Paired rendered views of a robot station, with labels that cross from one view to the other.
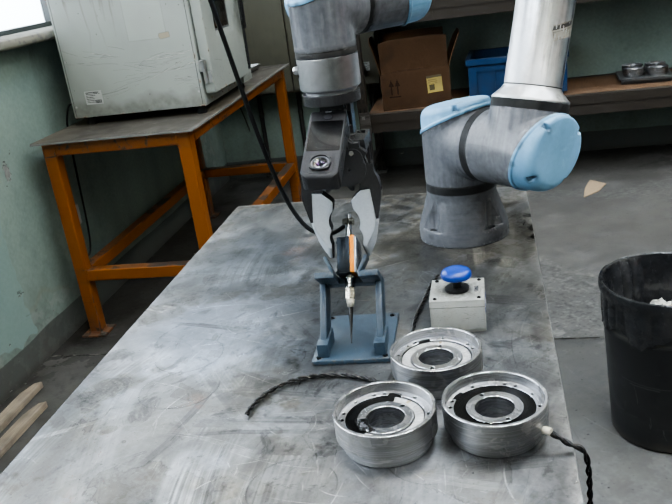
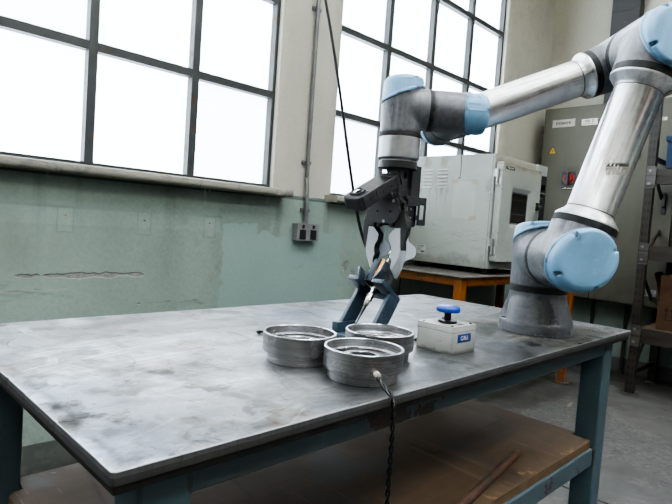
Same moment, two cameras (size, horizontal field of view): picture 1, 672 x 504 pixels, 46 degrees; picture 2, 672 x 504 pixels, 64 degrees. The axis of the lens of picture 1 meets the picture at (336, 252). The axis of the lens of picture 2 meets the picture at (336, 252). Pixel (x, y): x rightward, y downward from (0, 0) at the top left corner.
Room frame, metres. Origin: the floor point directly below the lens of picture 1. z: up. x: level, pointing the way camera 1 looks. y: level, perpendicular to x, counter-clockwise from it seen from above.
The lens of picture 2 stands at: (0.06, -0.48, 1.00)
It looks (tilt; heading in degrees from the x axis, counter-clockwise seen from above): 3 degrees down; 33
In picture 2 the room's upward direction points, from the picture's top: 4 degrees clockwise
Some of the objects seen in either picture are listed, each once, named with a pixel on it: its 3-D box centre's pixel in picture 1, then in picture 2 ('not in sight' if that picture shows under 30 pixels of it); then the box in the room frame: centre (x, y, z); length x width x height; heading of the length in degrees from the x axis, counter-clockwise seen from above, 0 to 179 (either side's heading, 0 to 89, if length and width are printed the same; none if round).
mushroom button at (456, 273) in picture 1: (456, 285); (447, 319); (0.94, -0.15, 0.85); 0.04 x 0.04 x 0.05
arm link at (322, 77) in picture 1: (326, 74); (397, 151); (0.97, -0.02, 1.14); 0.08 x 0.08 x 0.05
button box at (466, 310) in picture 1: (458, 301); (448, 333); (0.94, -0.15, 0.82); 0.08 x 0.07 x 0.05; 168
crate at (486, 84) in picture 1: (517, 71); not in sight; (4.26, -1.11, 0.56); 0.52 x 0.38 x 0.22; 75
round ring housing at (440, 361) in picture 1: (436, 363); (379, 343); (0.80, -0.10, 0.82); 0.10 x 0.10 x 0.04
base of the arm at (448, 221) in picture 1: (462, 205); (536, 307); (1.26, -0.22, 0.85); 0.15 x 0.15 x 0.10
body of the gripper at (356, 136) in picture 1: (338, 137); (397, 195); (0.97, -0.02, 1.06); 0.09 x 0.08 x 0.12; 169
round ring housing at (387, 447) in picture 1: (386, 424); (299, 345); (0.69, -0.03, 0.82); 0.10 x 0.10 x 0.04
